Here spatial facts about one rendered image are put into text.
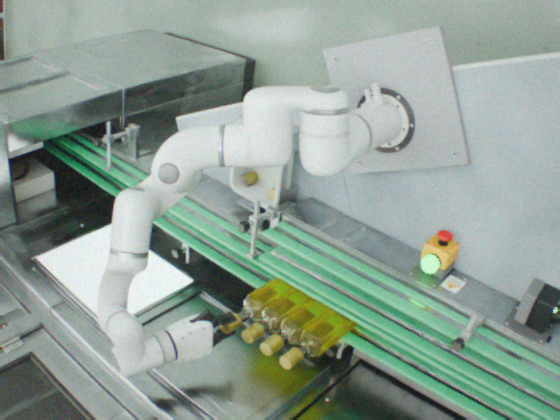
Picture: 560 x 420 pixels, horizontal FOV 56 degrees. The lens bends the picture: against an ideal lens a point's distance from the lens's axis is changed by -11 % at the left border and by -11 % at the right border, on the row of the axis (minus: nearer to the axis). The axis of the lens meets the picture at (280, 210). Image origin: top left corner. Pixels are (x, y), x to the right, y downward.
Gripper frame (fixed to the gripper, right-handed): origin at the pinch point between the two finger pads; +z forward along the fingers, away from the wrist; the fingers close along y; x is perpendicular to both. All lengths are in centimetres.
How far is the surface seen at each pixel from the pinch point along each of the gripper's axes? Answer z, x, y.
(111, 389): -28.8, 6.1, -14.8
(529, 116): 52, -32, 57
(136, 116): 22, 104, 11
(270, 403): 1.8, -17.0, -12.5
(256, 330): 4.3, -5.9, 1.3
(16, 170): -25, 116, -6
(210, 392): -8.3, -6.9, -12.9
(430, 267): 38.6, -23.8, 18.2
